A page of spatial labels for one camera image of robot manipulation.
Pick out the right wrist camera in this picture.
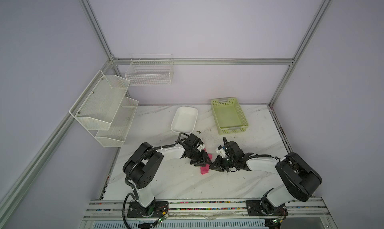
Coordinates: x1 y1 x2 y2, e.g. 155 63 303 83
215 145 228 159

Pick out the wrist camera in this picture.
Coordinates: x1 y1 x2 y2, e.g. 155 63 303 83
197 143 206 151
215 145 228 159

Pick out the white plastic tray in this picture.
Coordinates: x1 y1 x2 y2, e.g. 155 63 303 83
171 106 199 134

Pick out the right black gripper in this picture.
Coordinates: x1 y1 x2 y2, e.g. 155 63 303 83
208 155 236 172

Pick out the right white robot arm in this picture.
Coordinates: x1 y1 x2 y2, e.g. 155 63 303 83
210 138 323 216

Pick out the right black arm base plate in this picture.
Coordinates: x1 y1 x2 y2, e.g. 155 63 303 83
246 200 288 217

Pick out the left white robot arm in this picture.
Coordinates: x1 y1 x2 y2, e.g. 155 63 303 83
123 133 212 214

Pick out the green perforated plastic basket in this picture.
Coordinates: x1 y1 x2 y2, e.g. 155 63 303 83
211 97 249 135

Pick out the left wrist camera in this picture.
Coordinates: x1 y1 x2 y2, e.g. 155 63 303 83
197 143 206 151

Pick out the aluminium frame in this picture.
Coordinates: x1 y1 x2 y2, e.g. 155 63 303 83
1 0 333 221

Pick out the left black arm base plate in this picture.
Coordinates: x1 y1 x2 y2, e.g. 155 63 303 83
127 201 169 218

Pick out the white mesh lower shelf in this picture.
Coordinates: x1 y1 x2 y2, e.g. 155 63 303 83
96 97 139 148

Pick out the aluminium front rail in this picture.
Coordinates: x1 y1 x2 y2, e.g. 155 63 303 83
83 198 331 221

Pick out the white wire wall basket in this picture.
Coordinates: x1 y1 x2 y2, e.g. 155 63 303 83
125 54 174 86

